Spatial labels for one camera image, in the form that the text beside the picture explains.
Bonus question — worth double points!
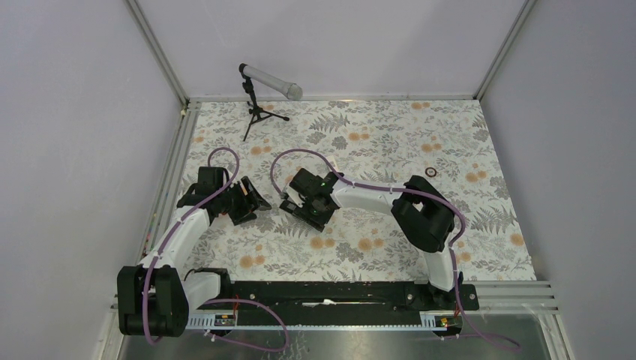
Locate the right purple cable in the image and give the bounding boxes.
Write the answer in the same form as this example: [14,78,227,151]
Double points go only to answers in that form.
[269,148,468,250]

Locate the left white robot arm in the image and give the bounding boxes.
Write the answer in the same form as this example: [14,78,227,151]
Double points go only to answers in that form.
[117,166,271,341]

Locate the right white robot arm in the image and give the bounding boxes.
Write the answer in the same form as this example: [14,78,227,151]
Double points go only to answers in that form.
[280,168,460,309]

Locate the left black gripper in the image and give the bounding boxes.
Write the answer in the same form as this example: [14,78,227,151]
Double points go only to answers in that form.
[216,176,270,225]

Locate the grey microphone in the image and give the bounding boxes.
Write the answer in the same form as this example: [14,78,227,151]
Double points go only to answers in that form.
[238,63,303,101]

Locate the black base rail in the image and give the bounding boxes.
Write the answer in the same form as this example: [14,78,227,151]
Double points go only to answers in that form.
[215,280,479,311]

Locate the floral table mat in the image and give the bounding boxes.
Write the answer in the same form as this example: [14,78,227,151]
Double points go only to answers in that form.
[180,100,536,281]

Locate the purple cable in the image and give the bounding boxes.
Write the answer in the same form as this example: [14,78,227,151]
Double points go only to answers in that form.
[269,148,468,250]
[141,146,241,345]

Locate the grey slotted cable duct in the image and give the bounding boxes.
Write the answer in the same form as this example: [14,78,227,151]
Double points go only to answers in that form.
[185,310,464,335]

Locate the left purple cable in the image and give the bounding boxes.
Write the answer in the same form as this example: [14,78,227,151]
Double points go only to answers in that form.
[141,146,241,345]

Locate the aluminium frame post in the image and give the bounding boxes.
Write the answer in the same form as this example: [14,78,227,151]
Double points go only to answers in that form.
[124,0,190,109]

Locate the black tripod microphone stand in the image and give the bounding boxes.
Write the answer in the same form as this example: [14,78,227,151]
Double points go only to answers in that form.
[242,76,290,142]

